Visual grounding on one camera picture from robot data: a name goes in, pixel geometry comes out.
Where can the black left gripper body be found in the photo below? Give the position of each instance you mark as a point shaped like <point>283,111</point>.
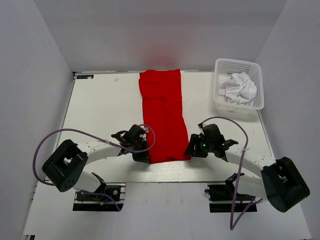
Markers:
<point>142,145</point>

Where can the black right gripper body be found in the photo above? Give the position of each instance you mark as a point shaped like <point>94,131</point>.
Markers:
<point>209,144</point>

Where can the red t-shirt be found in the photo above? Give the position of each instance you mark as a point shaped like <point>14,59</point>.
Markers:
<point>162,109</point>

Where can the white t-shirt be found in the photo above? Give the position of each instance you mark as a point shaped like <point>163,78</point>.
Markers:
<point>238,89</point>

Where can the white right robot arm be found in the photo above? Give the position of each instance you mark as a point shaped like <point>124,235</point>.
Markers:
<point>276,180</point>

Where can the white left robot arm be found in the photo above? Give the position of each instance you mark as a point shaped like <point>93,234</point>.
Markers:
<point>65,167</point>

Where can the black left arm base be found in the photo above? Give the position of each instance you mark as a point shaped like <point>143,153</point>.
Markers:
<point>111,201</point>

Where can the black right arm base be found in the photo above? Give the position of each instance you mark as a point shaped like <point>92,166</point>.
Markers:
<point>220,196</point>

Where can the white plastic basket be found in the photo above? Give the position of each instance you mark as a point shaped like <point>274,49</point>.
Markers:
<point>223,69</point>

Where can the blue table label sticker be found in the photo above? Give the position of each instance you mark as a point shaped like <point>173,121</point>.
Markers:
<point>85,76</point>

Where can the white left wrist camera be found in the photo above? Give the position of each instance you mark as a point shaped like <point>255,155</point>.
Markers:
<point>145,129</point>

